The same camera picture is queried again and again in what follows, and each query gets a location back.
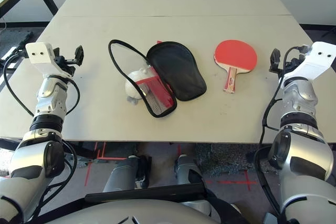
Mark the dark speckled floor mat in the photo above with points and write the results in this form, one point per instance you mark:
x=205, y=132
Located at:
x=225, y=161

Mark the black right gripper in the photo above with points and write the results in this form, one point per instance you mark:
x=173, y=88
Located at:
x=288, y=67

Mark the grey robot torso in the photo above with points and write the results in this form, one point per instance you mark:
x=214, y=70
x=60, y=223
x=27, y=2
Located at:
x=147, y=211

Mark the grey left robot leg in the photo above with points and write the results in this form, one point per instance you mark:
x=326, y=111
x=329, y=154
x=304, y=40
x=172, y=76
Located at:
x=119, y=174

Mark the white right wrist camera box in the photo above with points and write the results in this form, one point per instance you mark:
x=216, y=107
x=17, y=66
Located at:
x=320, y=56

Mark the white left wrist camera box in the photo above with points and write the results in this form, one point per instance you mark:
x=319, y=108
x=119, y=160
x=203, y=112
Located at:
x=39, y=53

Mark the light speckled floor mat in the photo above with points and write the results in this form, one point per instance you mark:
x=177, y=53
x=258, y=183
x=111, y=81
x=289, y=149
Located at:
x=5, y=157

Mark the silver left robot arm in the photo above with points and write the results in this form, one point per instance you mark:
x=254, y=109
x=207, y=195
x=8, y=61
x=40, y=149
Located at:
x=48, y=95

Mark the black torso bar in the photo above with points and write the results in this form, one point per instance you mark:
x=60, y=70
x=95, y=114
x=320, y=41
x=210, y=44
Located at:
x=147, y=192

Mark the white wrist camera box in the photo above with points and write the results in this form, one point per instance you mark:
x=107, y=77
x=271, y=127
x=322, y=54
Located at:
x=39, y=53
x=320, y=56

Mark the red ping-pong paddle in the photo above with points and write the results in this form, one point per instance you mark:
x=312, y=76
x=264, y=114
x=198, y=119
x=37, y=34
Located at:
x=235, y=54

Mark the grey right robot leg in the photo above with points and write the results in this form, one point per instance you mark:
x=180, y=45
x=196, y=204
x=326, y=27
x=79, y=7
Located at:
x=187, y=171

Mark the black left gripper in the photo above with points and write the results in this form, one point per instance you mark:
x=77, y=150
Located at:
x=65, y=64

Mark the black red paddle case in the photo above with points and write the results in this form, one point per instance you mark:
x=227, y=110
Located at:
x=181, y=72

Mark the grey robot leg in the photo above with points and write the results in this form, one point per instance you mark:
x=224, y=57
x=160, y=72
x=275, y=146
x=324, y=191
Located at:
x=119, y=174
x=187, y=171

